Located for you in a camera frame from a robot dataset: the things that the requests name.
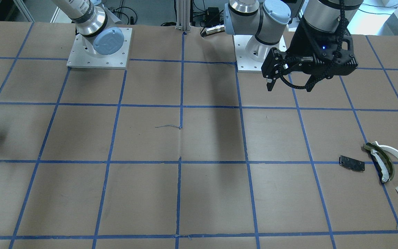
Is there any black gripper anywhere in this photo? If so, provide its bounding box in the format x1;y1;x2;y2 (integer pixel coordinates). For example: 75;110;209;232
262;25;358;92

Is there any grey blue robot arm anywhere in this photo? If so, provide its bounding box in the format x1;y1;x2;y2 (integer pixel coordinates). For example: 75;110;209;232
224;0;363;92

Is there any second grey robot arm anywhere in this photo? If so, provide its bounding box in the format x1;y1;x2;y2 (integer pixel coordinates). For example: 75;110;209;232
53;0;124;55

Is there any black flat plastic part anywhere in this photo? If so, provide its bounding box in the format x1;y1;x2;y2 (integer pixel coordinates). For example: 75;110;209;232
339;155;365;172

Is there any curved brake shoe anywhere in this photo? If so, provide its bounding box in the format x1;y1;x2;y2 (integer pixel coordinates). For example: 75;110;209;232
363;142;395;184

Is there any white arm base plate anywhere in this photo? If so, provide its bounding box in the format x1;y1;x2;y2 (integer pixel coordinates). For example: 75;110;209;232
233;35;286;73

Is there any aluminium frame post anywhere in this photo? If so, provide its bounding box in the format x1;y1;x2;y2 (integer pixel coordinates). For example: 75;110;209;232
174;0;192;33

